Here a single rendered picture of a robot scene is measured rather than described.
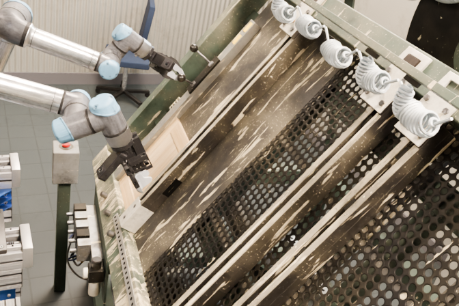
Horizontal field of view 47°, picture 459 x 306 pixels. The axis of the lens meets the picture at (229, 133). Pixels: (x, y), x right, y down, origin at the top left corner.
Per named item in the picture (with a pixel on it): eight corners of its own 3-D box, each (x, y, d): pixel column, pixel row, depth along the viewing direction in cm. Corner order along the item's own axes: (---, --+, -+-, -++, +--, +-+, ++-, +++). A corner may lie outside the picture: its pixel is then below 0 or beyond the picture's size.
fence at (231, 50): (120, 176, 248) (113, 172, 246) (257, 24, 230) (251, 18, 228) (121, 182, 244) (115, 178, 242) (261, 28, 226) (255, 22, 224)
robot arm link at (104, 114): (85, 97, 148) (113, 87, 148) (100, 126, 155) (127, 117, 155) (84, 112, 142) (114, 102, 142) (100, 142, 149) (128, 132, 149)
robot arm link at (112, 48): (93, 65, 208) (111, 45, 205) (96, 55, 218) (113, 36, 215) (109, 77, 211) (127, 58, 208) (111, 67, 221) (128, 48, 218)
